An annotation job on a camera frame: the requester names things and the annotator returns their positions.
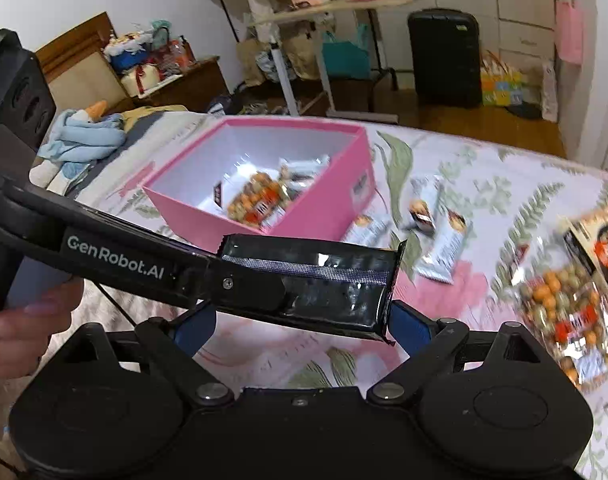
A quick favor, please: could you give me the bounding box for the wooden headboard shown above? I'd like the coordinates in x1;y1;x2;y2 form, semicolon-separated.
34;11;136;117

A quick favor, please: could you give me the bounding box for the clear bag of coated peanuts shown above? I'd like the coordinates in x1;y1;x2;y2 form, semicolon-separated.
211;170;293;227
508;244;608;392

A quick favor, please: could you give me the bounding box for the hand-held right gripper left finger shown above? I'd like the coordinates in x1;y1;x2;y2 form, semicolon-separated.
49;304;235;408

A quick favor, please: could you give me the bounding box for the black suitcase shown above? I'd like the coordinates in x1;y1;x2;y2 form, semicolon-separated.
407;8;482;110

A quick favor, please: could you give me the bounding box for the black cracker packet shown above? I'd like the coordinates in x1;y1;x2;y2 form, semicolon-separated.
218;233;408;347

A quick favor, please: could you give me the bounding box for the teal shopping bag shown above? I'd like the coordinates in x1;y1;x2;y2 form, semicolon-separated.
321;24;373;80

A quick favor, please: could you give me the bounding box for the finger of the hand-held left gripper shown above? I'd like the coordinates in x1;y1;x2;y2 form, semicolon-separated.
199;254;287;314

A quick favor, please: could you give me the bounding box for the person's left hand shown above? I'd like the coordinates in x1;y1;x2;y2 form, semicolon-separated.
0;279;86;379

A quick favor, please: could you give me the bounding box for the brown paper bag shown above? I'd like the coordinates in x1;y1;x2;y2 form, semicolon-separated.
283;34;323;82

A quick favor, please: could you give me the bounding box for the light blue plush toy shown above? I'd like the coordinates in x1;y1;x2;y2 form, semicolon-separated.
37;100;128;164

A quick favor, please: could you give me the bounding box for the clutter of gift boxes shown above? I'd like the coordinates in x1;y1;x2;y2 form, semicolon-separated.
103;19;195;99

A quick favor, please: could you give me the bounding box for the pink paper bag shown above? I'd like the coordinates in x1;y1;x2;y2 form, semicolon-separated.
554;0;584;65

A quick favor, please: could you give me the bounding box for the wooden rolling desk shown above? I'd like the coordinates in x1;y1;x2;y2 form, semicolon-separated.
248;0;423;117

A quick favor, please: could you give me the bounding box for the wooden nightstand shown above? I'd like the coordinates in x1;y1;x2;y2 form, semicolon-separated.
133;57;231;112

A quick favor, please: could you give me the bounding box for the white plastic bag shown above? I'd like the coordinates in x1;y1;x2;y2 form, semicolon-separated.
540;60;560;122

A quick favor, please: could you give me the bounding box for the pile of shoes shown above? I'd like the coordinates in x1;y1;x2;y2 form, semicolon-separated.
208;94;285;117

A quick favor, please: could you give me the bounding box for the instant noodle packet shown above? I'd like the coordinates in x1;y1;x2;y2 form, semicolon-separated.
558;211;608;307

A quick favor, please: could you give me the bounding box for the colourful gift bag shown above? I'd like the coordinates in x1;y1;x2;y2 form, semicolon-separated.
480;52;528;107

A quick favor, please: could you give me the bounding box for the floral bedsheet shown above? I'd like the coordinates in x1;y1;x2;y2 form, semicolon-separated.
79;115;608;480

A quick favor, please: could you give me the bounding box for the black round floor object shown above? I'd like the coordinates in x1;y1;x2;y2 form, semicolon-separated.
502;102;543;121

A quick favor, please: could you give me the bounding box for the pink cardboard box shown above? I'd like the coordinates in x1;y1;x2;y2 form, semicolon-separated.
142;117;377;244

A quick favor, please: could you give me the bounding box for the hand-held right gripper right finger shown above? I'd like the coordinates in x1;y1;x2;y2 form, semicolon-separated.
366;300;554;406

